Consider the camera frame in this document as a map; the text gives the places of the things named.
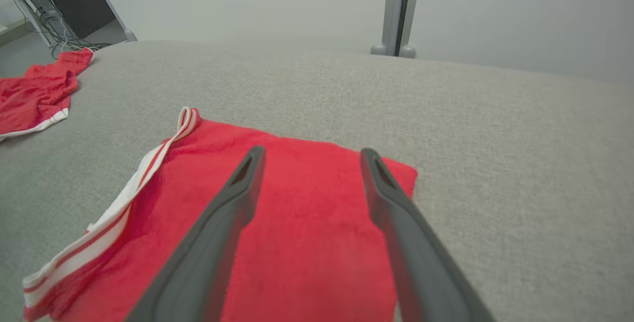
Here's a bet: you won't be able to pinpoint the grey partition post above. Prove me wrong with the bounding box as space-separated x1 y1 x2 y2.
381 0 423 57

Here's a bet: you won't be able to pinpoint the black computer cabinet with cables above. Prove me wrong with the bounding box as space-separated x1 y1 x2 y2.
0 0 112 60

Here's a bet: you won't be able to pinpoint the red shorts with white hem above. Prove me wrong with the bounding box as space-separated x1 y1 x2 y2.
0 47 95 142

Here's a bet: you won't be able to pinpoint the grey metal stand frame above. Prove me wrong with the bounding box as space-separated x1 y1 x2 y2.
82 0 138 43

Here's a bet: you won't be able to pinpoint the red Bulls basketball jersey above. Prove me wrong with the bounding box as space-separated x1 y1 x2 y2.
22 107 418 322

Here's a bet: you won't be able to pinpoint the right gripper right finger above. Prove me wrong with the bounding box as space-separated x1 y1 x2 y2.
360 148 497 322

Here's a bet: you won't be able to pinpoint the grey fabric sofa seat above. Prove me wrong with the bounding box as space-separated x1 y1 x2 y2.
0 40 634 322

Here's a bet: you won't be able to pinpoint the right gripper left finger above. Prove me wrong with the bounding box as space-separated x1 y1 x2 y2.
126 145 266 322

